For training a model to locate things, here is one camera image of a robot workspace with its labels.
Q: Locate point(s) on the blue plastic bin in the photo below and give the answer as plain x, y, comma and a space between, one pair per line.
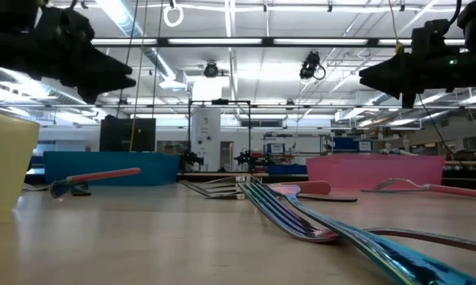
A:
158, 166

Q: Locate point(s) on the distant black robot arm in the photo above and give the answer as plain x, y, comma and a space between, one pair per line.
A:
247, 158
190, 159

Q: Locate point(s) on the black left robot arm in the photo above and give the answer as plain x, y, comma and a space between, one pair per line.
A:
4, 47

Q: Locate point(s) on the black monitor panel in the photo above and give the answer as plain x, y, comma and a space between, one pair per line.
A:
119, 136

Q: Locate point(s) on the white pillar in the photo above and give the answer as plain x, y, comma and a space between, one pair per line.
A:
206, 130

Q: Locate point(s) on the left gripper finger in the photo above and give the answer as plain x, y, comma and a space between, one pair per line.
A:
111, 67

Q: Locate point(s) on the blue storage bins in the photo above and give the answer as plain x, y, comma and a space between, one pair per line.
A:
342, 144

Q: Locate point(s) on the black gantry frame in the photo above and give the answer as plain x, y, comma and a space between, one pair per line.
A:
219, 101

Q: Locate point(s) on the black round ceiling fixture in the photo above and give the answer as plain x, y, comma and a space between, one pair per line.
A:
211, 70

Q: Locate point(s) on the pink-red plastic bin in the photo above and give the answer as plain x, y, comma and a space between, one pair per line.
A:
372, 170

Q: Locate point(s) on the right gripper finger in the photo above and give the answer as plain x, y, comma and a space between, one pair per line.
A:
396, 87
392, 67

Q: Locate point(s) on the overhead beam with light strips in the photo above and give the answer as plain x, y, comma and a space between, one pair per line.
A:
162, 41

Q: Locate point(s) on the black ceiling camera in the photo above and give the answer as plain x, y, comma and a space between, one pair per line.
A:
309, 65

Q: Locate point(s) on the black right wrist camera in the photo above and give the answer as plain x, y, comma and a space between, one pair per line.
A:
427, 33

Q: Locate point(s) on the yellow plastic bin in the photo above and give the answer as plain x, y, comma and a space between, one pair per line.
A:
8, 166

